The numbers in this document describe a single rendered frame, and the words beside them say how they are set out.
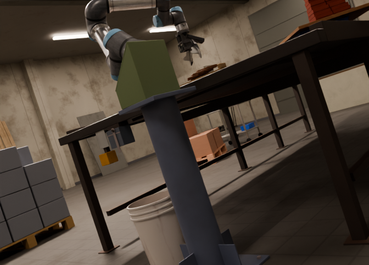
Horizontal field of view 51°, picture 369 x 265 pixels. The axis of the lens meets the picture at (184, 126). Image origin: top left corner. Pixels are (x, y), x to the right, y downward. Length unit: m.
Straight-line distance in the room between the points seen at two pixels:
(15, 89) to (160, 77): 10.50
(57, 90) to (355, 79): 8.55
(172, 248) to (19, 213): 2.53
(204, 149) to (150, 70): 4.23
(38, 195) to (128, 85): 2.98
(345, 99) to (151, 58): 6.73
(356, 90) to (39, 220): 6.11
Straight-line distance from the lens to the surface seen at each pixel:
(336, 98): 8.30
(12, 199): 4.41
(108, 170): 12.11
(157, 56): 1.80
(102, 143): 2.66
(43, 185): 4.59
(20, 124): 11.89
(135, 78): 1.69
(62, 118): 12.44
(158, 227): 2.14
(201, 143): 5.88
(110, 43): 1.89
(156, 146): 1.74
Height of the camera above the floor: 0.72
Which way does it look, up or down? level
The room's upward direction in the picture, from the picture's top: 18 degrees counter-clockwise
